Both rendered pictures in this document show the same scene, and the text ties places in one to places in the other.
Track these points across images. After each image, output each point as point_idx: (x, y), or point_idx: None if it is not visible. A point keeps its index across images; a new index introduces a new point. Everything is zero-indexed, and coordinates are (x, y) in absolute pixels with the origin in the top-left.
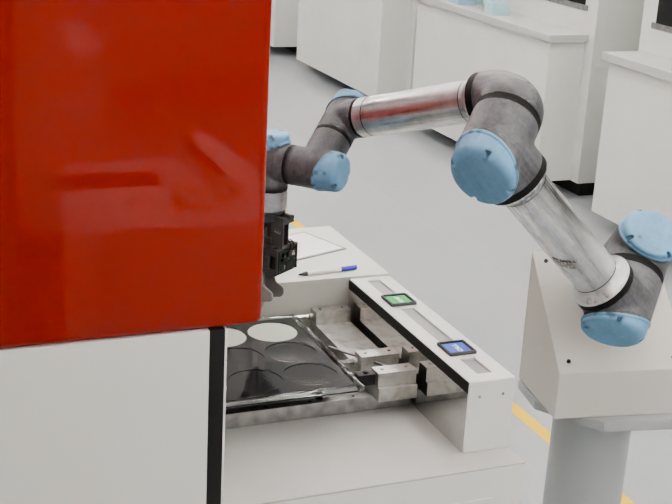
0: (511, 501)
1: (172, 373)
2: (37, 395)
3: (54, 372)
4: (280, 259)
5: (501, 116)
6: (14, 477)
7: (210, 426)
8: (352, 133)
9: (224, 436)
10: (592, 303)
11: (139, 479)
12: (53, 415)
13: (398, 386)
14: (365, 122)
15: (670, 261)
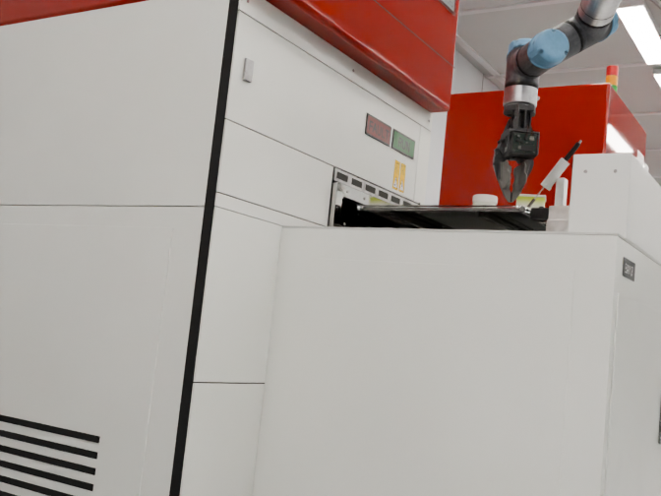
0: (601, 281)
1: (205, 19)
2: (133, 34)
3: (143, 19)
4: (514, 139)
5: None
6: (113, 93)
7: (222, 63)
8: (581, 24)
9: (231, 72)
10: None
11: (176, 103)
12: (138, 49)
13: (568, 219)
14: (582, 4)
15: None
